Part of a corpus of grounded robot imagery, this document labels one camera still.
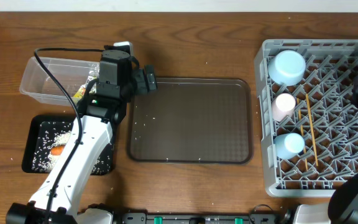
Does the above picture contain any light blue bowl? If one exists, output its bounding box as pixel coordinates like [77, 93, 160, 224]
[268, 50, 306, 86]

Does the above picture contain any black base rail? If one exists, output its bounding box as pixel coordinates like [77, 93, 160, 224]
[85, 203, 295, 224]

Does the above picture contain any wooden chopstick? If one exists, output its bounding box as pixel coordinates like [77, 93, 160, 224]
[296, 98, 308, 171]
[305, 93, 318, 167]

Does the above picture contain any orange carrot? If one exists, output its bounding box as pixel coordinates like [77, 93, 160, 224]
[50, 146, 65, 156]

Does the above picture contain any grey dishwasher rack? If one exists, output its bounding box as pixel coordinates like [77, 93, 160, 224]
[254, 39, 358, 197]

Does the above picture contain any yellow snack wrapper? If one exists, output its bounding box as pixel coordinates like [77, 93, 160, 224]
[73, 71, 99, 100]

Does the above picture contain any black waste tray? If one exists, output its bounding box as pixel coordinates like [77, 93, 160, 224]
[21, 114, 116, 176]

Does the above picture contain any brown serving tray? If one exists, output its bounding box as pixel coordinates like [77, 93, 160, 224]
[127, 78, 254, 164]

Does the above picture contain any white rice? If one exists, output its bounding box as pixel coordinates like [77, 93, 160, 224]
[31, 121, 112, 175]

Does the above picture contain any light blue cup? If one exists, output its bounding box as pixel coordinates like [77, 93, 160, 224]
[273, 133, 305, 159]

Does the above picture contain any clear plastic bin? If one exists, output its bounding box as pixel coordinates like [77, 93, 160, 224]
[19, 56, 102, 107]

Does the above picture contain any pink cup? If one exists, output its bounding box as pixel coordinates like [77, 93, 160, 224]
[272, 93, 296, 122]

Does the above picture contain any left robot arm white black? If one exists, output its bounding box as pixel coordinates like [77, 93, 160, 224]
[6, 65, 157, 223]

